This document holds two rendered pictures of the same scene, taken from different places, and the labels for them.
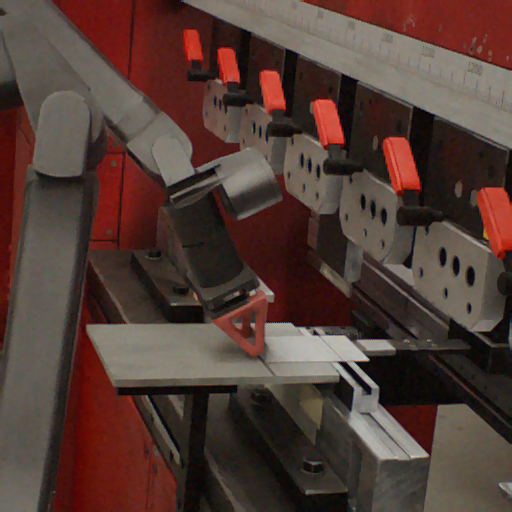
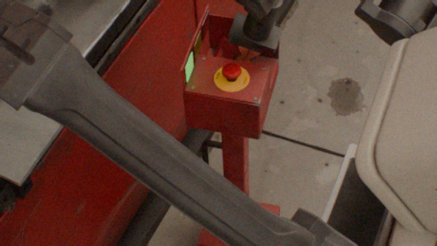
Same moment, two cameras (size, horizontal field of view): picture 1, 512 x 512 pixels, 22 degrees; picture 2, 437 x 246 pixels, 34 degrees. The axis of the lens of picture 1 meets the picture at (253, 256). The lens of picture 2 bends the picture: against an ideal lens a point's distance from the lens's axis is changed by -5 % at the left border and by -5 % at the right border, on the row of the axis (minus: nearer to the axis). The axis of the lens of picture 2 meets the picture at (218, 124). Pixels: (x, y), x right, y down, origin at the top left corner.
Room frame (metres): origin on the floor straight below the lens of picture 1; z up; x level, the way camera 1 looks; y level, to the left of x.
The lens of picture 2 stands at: (1.70, 0.87, 1.92)
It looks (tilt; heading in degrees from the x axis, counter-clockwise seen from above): 52 degrees down; 227
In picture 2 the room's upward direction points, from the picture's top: 3 degrees counter-clockwise
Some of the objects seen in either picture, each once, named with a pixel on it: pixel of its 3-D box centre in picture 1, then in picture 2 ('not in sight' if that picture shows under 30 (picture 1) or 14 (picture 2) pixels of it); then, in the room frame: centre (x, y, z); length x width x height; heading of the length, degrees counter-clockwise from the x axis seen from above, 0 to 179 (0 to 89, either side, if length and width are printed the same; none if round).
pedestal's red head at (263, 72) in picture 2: not in sight; (233, 70); (0.95, 0.12, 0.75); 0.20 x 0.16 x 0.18; 29
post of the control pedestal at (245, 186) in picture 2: not in sight; (235, 169); (0.95, 0.12, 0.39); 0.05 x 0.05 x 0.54; 29
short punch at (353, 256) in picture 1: (339, 246); not in sight; (1.50, -0.10, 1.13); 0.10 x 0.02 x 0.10; 18
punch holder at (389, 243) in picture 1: (408, 173); not in sight; (1.33, -0.15, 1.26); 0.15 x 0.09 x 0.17; 18
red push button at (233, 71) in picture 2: not in sight; (231, 74); (0.98, 0.15, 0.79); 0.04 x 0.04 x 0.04
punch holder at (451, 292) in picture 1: (495, 223); not in sight; (1.14, -0.21, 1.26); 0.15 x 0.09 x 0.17; 18
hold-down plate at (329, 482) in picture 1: (283, 445); not in sight; (1.44, -0.06, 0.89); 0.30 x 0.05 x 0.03; 18
